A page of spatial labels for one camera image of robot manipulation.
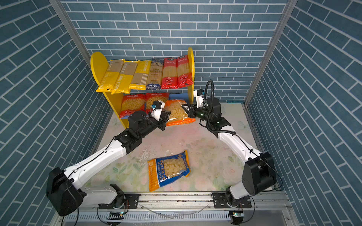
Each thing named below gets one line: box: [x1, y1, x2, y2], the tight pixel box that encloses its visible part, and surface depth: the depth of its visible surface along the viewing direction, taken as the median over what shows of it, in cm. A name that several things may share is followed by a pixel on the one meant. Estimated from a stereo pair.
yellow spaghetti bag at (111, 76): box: [95, 59, 125, 93], surface depth 77 cm
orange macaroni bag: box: [163, 99, 197, 127], surface depth 75 cm
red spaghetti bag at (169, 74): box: [161, 57, 178, 90], surface depth 78 cm
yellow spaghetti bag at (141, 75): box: [128, 60, 152, 91], surface depth 78 cm
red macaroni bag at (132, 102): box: [119, 93, 147, 120], surface depth 98 cm
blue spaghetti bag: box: [146, 58, 165, 91], surface depth 77 cm
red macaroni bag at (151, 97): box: [145, 92, 170, 114], surface depth 101 cm
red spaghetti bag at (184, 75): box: [177, 55, 194, 89], surface depth 79 cm
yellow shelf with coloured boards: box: [188, 47, 196, 105], surface depth 74 cm
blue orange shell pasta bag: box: [147, 150, 191, 192], surface depth 82 cm
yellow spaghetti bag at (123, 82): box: [111, 60, 139, 95], surface depth 76 cm
